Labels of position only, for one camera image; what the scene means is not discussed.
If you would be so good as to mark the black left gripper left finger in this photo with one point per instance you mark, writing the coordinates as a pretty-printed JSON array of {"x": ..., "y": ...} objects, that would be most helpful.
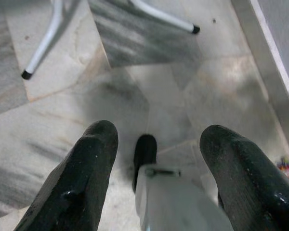
[{"x": 74, "y": 187}]

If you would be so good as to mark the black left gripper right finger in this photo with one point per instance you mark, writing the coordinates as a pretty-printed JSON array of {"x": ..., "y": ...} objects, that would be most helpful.
[{"x": 250, "y": 187}]

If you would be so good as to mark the white metal furniture leg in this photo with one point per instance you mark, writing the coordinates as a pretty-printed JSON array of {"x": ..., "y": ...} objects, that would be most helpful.
[
  {"x": 45, "y": 41},
  {"x": 163, "y": 15}
]

